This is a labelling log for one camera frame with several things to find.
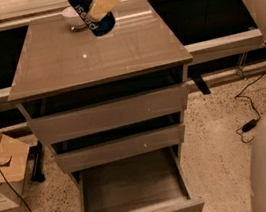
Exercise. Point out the blue pepsi can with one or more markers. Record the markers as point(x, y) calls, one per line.
point(100, 28)

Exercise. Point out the grey drawer cabinet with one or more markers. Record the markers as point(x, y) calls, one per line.
point(56, 59)

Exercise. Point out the top grey drawer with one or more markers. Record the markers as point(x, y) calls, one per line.
point(95, 109)

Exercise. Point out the grey drawer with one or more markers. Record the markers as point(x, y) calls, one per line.
point(95, 109)
point(129, 140)

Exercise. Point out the middle grey drawer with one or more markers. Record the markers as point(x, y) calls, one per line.
point(129, 140)

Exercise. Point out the open bottom drawer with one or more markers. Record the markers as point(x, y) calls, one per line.
point(151, 182)

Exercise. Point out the white ceramic bowl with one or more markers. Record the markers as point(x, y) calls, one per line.
point(72, 18)

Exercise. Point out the black stand leg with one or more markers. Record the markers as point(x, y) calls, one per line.
point(35, 153)

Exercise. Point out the brown cardboard box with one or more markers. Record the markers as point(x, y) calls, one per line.
point(13, 164)

